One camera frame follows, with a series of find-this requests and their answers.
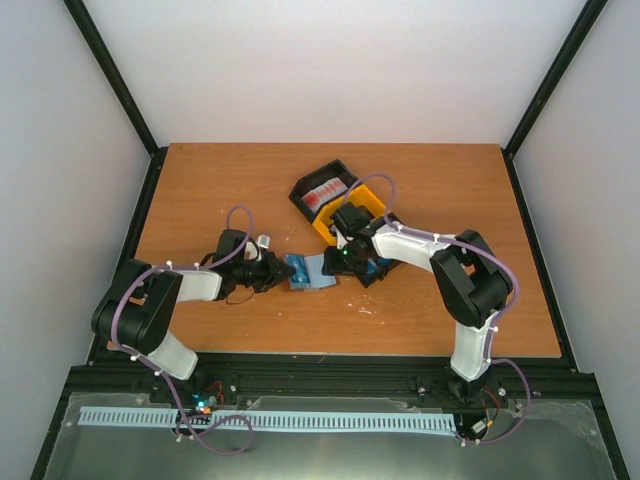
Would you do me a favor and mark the brown leather card holder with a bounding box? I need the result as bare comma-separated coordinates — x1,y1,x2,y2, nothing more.
288,254,338,291

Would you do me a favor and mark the black aluminium frame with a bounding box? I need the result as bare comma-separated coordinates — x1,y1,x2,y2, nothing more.
31,1,629,479

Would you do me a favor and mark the yellow card bin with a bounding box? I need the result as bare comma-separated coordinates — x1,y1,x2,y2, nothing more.
304,183,385,247

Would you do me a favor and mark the purple cable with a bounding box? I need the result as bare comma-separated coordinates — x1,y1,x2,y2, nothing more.
107,204,256,456
335,172,535,447

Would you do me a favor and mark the blue card stack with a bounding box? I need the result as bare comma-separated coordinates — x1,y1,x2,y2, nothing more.
365,258,381,276

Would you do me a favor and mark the red white card stack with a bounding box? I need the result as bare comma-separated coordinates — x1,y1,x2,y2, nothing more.
302,177,348,213

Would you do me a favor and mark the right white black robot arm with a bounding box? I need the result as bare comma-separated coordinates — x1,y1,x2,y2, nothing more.
324,219,520,400

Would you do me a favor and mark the left electronics board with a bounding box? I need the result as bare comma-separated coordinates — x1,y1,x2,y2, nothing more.
193,380,225,415

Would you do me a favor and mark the black bin with blue cards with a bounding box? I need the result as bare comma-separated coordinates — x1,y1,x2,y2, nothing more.
357,256,400,288

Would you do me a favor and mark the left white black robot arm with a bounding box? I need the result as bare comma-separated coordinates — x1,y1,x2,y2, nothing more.
91,229,295,403

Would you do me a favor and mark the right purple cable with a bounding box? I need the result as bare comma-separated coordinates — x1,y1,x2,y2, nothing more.
335,172,535,447

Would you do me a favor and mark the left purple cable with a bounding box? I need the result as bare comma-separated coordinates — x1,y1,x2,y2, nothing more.
107,204,256,456

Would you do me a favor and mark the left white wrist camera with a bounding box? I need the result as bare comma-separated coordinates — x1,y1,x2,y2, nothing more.
250,234,271,259

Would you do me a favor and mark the right electronics connector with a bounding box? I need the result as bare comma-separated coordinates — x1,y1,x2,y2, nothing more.
471,388,502,438

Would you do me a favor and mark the light blue cable duct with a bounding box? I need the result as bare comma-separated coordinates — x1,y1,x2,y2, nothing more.
77,406,456,436

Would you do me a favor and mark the black bin with red cards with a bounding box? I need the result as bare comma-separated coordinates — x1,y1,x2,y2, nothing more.
289,159,357,223

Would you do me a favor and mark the blue credit card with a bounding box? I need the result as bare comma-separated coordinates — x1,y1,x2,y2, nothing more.
284,254,311,290

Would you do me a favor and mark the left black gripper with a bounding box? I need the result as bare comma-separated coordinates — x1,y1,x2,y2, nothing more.
234,251,296,293

